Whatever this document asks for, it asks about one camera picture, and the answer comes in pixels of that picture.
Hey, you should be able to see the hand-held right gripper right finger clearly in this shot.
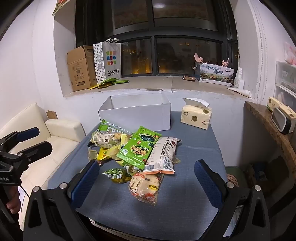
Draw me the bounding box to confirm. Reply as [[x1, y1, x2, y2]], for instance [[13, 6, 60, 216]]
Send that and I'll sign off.
[[194, 159, 271, 241]]

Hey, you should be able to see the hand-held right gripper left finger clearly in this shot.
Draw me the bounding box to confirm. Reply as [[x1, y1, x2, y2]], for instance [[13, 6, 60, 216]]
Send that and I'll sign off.
[[23, 159, 101, 241]]

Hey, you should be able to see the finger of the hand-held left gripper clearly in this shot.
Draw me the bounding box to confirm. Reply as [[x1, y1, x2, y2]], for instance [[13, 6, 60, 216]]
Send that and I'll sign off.
[[14, 141, 53, 164], [0, 127, 40, 152]]

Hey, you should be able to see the small green pea packet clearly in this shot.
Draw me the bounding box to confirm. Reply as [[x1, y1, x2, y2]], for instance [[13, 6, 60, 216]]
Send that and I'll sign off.
[[102, 167, 133, 184]]

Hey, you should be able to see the yellow snack packet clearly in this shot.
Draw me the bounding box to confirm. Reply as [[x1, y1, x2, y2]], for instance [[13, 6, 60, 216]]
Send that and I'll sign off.
[[97, 145, 130, 167]]

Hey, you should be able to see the clear packet of yellow snacks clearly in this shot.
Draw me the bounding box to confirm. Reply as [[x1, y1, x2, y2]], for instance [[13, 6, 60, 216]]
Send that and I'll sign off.
[[91, 130, 133, 149]]

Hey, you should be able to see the white rice cracker packet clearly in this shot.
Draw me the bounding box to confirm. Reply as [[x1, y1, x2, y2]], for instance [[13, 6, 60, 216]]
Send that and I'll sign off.
[[143, 136, 182, 175]]

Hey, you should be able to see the green seaweed snack packet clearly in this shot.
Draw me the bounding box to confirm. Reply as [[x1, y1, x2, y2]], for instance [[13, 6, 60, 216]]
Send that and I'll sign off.
[[116, 126, 163, 171]]

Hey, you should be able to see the clear orange rice cracker packet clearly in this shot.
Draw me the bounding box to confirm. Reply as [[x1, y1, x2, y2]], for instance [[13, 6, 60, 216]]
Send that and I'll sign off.
[[128, 173, 165, 205]]

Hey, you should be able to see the white cardboard box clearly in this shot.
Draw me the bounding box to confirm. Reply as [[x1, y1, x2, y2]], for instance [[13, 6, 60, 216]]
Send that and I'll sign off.
[[98, 91, 172, 132]]

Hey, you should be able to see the person's left hand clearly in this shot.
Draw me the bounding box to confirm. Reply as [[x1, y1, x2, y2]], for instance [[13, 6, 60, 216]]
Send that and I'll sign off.
[[6, 186, 21, 214]]

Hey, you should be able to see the cream leather sofa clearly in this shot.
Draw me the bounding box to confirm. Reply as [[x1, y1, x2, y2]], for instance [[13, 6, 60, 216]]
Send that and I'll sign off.
[[0, 103, 86, 232]]

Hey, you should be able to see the white paper label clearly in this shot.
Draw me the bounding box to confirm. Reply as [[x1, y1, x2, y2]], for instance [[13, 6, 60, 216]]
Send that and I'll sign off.
[[17, 185, 30, 214]]

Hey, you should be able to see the blue table mat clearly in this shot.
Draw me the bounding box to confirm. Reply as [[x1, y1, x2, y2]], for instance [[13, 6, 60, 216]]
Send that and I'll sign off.
[[47, 110, 228, 241]]

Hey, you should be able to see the yellow tissue pack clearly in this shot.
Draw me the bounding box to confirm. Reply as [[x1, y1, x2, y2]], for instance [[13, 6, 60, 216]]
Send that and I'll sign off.
[[180, 98, 213, 130]]

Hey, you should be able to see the brown cardboard box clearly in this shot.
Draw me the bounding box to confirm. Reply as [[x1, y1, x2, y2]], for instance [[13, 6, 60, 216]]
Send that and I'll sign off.
[[67, 45, 97, 92]]

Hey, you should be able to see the brown stone side counter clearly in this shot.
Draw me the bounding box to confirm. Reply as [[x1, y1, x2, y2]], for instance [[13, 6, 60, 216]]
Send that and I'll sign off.
[[245, 101, 296, 172]]

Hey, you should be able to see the pile of green packets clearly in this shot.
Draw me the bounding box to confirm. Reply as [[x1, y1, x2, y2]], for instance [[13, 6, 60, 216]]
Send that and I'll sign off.
[[89, 78, 129, 90]]

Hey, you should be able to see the white tube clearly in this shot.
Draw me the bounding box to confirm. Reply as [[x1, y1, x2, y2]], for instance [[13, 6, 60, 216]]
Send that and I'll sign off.
[[227, 87, 251, 98]]

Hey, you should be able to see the white and black device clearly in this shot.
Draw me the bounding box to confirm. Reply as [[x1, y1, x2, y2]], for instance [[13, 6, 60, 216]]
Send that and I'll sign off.
[[271, 105, 296, 134]]

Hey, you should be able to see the cream yellow box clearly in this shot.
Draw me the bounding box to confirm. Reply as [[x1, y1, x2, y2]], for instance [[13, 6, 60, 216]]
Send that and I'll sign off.
[[267, 97, 290, 114]]

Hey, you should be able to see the white plastic bottle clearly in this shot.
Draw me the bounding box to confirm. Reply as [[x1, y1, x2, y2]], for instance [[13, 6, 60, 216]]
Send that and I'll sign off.
[[234, 67, 245, 90]]

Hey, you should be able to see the white shopping bag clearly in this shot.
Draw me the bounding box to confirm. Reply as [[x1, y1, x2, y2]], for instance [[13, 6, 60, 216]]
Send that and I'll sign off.
[[93, 38, 122, 84]]

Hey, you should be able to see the printed gift box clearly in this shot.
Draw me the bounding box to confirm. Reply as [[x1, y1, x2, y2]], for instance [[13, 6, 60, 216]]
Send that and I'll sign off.
[[194, 62, 234, 87]]

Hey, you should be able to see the clear plastic drawer unit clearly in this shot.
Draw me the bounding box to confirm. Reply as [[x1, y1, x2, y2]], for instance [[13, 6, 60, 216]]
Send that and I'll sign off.
[[274, 61, 296, 105]]

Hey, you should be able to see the dark window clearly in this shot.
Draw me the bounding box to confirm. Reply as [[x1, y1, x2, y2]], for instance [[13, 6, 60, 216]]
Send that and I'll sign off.
[[75, 0, 238, 78]]

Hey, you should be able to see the pink bag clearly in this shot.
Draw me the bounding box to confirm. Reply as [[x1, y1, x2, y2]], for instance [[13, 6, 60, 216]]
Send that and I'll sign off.
[[283, 42, 296, 66]]

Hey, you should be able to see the thin black cable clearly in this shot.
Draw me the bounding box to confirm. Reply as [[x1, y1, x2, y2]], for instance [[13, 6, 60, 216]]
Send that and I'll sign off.
[[20, 185, 31, 200]]

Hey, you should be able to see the wall picture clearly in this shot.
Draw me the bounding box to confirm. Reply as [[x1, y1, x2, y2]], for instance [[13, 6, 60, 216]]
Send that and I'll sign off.
[[52, 0, 70, 16]]

